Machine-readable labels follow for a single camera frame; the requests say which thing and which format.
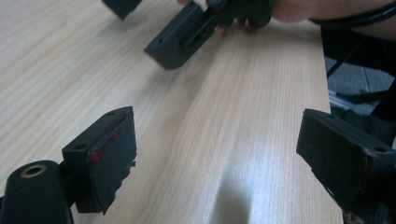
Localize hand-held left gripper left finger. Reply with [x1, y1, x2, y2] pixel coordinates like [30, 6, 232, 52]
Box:
[61, 105, 138, 216]

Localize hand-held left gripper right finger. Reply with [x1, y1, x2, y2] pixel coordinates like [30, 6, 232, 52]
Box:
[296, 108, 396, 213]

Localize black stand legs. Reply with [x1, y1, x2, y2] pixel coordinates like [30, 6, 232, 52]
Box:
[326, 40, 396, 105]

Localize black cable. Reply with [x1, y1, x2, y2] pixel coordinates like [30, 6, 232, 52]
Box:
[309, 2, 396, 30]

